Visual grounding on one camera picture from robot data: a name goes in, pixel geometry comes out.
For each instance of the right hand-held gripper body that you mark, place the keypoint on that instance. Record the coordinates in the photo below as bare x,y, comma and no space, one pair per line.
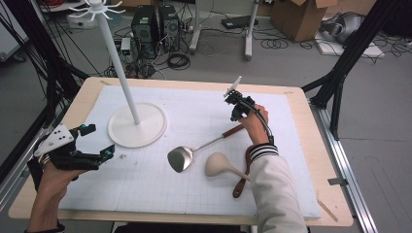
241,100

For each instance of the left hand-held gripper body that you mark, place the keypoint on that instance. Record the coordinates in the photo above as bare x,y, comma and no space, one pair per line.
64,155

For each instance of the white utensil rack stand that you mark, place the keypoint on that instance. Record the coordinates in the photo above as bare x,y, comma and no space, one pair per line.
136,132

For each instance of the light wooden spoon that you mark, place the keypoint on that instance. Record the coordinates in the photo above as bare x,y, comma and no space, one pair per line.
217,163

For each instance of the brown wooden rice spoon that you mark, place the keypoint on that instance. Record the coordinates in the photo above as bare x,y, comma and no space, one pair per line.
239,189

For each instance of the person's right hand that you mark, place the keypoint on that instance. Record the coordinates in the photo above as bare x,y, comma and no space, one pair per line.
254,129

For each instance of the person's left hand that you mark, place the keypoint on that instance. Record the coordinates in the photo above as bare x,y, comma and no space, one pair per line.
58,184

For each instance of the white stand leg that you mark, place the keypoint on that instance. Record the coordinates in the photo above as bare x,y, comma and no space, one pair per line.
248,45
195,42

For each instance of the white grid mat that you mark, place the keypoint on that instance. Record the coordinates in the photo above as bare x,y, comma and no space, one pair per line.
145,194

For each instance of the black flat device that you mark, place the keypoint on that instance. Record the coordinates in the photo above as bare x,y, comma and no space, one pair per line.
238,22

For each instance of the white power adapter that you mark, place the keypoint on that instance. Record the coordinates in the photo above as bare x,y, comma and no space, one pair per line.
125,45

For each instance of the brown cardboard box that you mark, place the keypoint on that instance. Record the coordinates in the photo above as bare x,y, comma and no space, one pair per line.
298,19

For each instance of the black computer tower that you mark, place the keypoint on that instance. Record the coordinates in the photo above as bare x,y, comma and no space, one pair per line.
144,32
169,29

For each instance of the white box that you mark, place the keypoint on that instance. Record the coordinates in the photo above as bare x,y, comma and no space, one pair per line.
72,22

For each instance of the grey cabinet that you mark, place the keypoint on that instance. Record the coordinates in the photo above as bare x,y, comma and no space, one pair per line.
9,42

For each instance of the white foam board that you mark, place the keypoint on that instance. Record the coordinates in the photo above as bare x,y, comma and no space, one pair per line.
356,50

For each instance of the grey white appliance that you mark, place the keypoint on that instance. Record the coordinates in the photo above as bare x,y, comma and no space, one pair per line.
346,27

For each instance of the aluminium rail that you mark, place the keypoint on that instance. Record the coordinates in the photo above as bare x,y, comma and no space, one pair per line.
356,207
9,191

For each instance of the black metal frame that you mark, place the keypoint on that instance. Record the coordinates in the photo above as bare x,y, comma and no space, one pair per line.
356,45
35,32

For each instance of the grey metal bracket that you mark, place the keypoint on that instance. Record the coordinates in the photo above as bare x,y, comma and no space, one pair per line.
338,181

